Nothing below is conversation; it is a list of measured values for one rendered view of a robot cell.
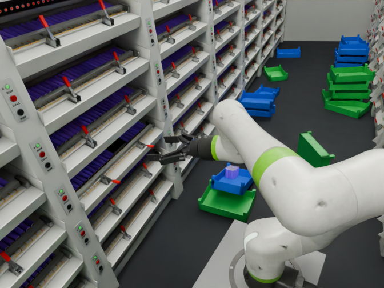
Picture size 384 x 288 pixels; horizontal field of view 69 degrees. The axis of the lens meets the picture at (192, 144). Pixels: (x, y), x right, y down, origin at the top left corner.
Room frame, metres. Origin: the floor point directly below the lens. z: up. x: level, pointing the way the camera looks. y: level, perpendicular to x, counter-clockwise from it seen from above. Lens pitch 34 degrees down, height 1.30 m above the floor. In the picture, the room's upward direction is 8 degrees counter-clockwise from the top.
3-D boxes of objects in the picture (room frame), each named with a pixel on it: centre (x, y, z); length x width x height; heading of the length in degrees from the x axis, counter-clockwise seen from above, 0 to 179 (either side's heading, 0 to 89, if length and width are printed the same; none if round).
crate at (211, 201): (1.21, -0.17, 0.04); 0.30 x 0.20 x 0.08; 60
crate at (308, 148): (1.44, -0.79, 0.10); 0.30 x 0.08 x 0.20; 4
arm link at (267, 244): (0.54, -0.20, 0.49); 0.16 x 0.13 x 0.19; 99
